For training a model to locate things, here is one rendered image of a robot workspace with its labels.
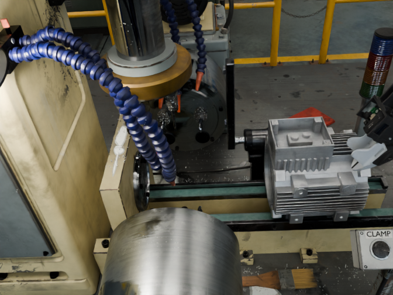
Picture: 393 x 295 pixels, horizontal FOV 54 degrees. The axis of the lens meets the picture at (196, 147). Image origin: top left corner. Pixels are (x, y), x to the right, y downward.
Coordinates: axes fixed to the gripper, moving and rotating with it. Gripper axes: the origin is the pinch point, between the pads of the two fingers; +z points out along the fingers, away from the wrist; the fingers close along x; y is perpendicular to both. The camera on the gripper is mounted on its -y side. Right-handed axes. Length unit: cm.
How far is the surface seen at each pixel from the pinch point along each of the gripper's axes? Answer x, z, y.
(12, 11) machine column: 0, -1, 71
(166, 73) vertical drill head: -0.2, -1.9, 45.0
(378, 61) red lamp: -33.4, -11.8, -8.8
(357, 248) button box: 17.6, 5.8, 2.2
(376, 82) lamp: -33.0, -6.9, -12.8
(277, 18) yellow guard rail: -230, 45, -49
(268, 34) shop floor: -299, 82, -75
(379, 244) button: 18.5, 2.2, 0.6
